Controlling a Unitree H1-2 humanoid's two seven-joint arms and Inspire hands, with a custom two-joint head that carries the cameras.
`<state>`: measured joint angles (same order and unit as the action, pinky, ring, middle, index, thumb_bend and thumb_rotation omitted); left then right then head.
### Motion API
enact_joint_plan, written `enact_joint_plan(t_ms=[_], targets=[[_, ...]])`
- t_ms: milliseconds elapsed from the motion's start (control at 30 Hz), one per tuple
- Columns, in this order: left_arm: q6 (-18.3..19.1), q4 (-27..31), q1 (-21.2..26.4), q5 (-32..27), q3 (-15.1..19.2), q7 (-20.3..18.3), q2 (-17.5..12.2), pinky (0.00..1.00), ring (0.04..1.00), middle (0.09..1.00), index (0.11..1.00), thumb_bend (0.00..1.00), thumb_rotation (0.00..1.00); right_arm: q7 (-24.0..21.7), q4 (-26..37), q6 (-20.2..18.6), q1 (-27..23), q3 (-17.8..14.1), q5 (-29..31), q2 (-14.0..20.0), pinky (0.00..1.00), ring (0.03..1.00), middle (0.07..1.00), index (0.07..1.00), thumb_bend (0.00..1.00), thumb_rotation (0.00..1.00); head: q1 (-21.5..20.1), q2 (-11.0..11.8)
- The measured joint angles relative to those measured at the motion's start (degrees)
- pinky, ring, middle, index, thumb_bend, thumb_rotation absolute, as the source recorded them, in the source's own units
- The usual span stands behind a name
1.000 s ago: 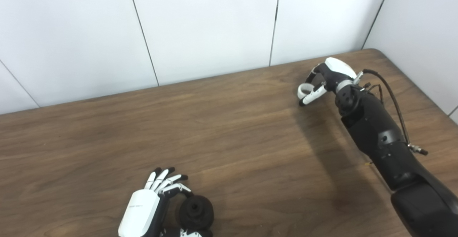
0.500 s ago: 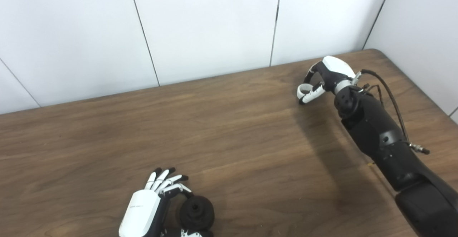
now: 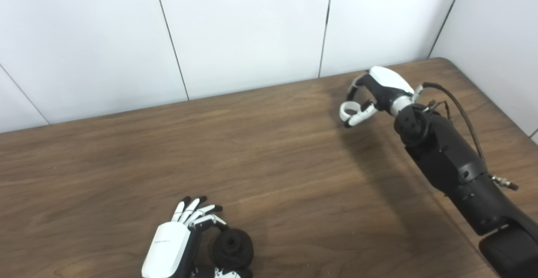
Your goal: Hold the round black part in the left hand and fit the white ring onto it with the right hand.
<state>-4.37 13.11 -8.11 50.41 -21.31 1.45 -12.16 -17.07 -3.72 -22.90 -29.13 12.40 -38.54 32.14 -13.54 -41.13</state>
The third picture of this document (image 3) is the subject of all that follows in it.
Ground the white ring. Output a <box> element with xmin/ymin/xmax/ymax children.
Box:
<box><xmin>340</xmin><ymin>101</ymin><xmax>363</xmax><ymax>121</ymax></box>

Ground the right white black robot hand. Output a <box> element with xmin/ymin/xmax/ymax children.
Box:
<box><xmin>340</xmin><ymin>66</ymin><xmax>423</xmax><ymax>128</ymax></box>

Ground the round black part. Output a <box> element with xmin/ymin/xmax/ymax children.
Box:
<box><xmin>212</xmin><ymin>228</ymin><xmax>255</xmax><ymax>270</ymax></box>

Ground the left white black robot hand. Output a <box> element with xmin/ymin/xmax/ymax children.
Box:
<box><xmin>141</xmin><ymin>196</ymin><xmax>253</xmax><ymax>278</ymax></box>

